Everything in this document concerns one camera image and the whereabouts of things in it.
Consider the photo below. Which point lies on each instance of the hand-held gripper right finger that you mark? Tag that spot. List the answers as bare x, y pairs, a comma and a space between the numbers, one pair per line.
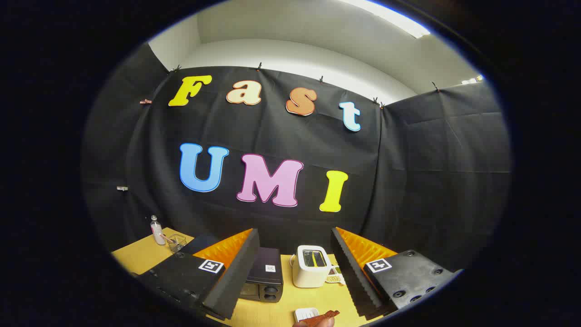
352, 277

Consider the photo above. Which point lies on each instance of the reddish brown steak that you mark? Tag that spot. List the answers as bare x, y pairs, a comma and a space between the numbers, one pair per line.
326, 314

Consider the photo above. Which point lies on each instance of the white divided seasoning dish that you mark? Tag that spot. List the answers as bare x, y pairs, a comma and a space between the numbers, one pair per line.
335, 274

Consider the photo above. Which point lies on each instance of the black toaster oven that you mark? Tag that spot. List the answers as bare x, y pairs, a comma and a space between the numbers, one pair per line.
268, 272

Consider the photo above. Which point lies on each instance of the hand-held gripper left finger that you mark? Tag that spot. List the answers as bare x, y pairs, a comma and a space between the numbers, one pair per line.
236, 277

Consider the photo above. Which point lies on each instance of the pink stick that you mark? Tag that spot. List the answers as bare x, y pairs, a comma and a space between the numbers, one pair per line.
167, 238

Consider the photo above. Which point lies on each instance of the clear plastic bottle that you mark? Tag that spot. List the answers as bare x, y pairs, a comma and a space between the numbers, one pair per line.
157, 234

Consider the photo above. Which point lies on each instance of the white rectangular plate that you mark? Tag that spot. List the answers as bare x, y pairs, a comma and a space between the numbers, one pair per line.
305, 313

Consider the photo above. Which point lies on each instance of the white bread toaster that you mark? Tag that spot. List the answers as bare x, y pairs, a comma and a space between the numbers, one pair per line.
308, 274

